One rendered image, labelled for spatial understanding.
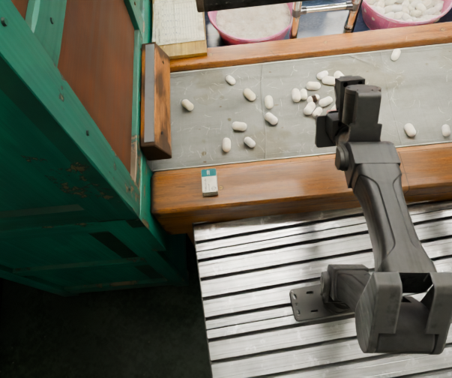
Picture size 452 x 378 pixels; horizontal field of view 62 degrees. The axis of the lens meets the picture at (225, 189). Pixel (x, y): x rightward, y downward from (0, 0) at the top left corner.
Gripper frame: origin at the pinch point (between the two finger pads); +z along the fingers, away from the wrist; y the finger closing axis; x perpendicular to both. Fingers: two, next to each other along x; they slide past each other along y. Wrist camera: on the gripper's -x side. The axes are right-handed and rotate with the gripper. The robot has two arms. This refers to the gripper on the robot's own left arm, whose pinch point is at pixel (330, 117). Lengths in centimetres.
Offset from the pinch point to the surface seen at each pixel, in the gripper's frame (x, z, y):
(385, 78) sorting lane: -2.6, 21.1, -20.0
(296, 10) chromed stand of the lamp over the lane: -21.1, 25.4, 2.4
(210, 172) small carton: 10.0, -0.7, 27.5
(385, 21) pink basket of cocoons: -15.5, 34.6, -24.2
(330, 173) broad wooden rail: 12.9, -1.1, 0.0
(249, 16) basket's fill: -20.3, 43.1, 13.2
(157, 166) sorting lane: 10.0, 6.2, 40.9
